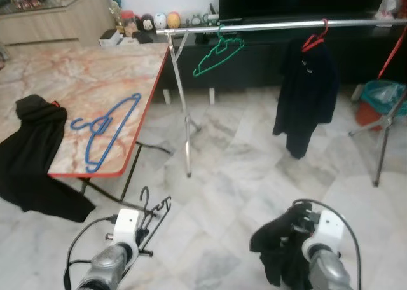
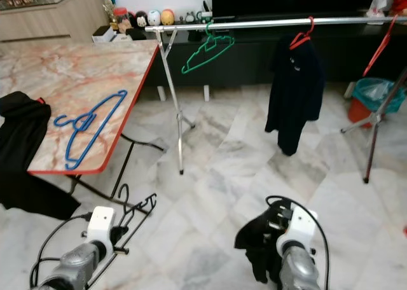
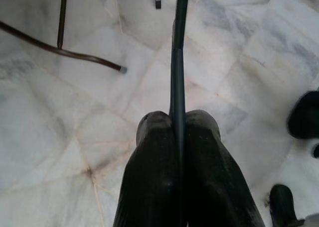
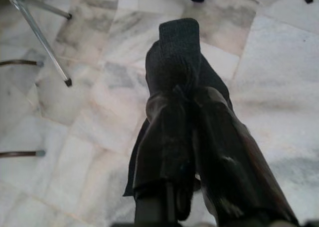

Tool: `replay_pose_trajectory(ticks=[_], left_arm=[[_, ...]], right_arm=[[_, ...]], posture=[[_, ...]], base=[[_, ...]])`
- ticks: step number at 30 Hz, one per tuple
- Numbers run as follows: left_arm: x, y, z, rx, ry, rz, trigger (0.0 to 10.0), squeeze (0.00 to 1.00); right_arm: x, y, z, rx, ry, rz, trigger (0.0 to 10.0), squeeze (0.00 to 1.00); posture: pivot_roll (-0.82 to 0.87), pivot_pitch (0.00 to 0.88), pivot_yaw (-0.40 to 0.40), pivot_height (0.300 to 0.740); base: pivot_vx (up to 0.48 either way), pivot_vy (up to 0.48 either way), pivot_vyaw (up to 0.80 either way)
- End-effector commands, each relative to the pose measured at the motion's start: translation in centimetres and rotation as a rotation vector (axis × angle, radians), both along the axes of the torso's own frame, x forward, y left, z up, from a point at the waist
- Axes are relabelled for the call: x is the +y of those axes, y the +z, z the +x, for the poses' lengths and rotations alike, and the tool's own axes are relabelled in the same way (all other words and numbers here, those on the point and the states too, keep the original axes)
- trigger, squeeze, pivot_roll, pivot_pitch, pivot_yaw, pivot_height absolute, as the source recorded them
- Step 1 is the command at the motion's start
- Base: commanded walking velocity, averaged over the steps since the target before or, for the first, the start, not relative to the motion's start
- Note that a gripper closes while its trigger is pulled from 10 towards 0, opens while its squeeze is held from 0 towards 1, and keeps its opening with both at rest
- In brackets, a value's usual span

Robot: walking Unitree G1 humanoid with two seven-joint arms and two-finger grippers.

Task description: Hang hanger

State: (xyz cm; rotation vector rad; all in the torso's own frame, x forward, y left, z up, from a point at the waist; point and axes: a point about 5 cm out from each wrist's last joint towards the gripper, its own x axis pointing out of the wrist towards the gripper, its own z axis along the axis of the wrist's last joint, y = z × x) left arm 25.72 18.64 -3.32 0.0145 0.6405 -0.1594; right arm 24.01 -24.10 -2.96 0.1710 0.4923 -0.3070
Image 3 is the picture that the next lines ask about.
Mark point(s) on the marble top folding table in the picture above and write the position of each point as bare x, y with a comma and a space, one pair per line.
62, 51

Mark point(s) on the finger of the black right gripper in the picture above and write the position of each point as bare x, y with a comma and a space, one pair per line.
306, 115
284, 207

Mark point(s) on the black plastic hanger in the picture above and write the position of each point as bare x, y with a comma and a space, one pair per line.
179, 87

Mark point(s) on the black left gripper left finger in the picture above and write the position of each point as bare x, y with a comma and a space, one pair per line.
149, 174

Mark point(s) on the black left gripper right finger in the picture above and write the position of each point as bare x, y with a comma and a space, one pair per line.
214, 177

